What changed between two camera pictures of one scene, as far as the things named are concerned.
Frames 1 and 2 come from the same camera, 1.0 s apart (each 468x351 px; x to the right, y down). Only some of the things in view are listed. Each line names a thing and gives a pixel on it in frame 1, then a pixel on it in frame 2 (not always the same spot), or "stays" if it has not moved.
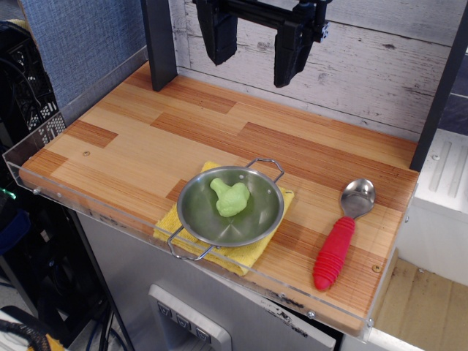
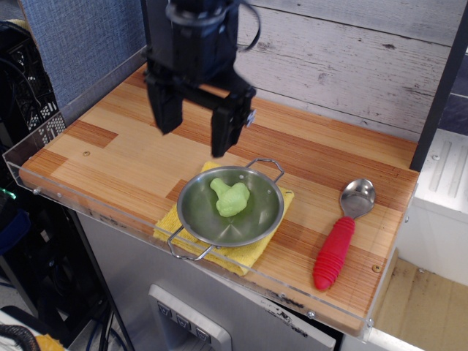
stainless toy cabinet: [164, 300] stays
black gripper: [219, 23] -> [203, 54]
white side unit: [434, 234] stays
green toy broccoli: [231, 200] stays
